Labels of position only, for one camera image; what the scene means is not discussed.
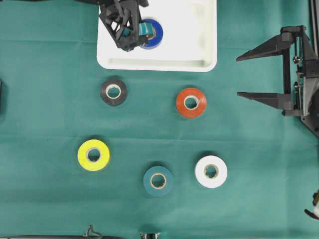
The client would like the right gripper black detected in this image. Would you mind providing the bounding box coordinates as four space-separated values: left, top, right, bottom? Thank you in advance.
236 25 319 117

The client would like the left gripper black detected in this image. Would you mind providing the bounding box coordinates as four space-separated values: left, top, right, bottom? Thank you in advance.
99 0 156 51

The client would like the blue tape roll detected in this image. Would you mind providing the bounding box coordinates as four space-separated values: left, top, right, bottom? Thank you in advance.
139 18 163 50

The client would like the green tape roll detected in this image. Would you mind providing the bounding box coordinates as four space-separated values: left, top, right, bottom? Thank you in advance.
143 166 173 197

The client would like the white plastic tray case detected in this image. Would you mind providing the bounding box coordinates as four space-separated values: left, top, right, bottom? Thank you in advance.
97 0 217 72

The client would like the black tape roll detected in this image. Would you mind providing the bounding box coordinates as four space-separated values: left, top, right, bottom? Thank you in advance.
100 76 128 106

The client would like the red tape roll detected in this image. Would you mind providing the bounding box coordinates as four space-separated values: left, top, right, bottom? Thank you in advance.
175 88 207 119

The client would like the white tape roll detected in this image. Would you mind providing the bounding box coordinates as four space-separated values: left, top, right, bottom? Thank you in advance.
194 155 228 189

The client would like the yellow tape roll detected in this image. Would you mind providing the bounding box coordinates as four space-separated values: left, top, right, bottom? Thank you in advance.
77 139 110 171

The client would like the green table cloth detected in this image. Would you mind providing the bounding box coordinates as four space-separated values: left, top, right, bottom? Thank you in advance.
0 0 319 239

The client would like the black aluminium frame rail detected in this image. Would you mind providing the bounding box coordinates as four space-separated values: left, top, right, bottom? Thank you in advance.
309 0 319 123

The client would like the white black cable connector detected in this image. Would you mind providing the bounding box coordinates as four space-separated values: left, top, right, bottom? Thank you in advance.
304 191 319 220

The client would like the metal camera mount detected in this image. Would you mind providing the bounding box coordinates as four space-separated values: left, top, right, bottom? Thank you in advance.
139 232 161 239

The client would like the black wire clip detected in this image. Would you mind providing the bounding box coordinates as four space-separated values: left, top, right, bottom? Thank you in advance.
83 225 103 239

